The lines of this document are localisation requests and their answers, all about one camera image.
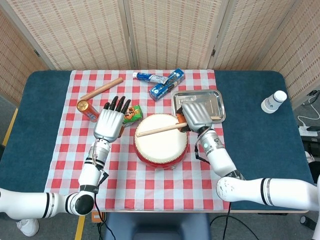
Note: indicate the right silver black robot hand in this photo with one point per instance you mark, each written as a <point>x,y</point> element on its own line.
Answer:
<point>196,115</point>

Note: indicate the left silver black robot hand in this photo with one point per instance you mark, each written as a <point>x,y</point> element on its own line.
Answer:
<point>108,122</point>

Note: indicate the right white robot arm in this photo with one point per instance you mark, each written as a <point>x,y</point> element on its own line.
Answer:
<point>250,187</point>

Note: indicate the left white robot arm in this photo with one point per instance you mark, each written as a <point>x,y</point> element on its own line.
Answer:
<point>90,172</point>

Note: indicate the red drum with white skin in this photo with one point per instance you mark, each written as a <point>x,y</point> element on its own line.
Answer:
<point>161,147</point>

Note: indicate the stainless steel tray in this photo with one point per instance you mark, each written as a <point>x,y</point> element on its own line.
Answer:
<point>190,96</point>

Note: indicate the orange soda can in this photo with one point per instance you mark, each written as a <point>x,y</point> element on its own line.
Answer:
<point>88,111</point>

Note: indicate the green orange snack bag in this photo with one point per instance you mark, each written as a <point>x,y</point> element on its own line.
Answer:
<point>133,116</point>

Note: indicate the wooden rolling pin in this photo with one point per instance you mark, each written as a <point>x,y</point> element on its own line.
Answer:
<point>101,88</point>

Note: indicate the blue cling film box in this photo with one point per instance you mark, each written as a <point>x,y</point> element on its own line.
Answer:
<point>162,90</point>

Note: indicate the dark blue table cover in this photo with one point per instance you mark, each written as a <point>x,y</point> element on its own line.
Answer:
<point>250,100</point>

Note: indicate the blue white toothpaste tube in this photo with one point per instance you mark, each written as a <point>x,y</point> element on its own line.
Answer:
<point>147,77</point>

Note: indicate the white plastic bottle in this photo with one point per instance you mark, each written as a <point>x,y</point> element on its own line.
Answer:
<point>272,102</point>

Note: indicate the red white checkered tablecloth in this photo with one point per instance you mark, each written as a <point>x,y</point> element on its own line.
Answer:
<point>150,190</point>

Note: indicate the small orange box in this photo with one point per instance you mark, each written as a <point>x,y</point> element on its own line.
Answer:
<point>95,217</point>

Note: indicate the woven folding screen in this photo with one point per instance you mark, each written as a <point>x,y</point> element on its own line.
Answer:
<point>75,25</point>

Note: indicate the white power strip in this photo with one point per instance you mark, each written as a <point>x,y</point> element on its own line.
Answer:
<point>306,130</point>

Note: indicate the dark blue chair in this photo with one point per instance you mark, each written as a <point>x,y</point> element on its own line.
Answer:
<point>157,225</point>

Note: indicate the black equipment box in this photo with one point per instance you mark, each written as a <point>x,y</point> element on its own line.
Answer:
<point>312,145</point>

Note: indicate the white shoe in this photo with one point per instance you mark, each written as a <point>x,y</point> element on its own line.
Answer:
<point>309,157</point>
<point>28,227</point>

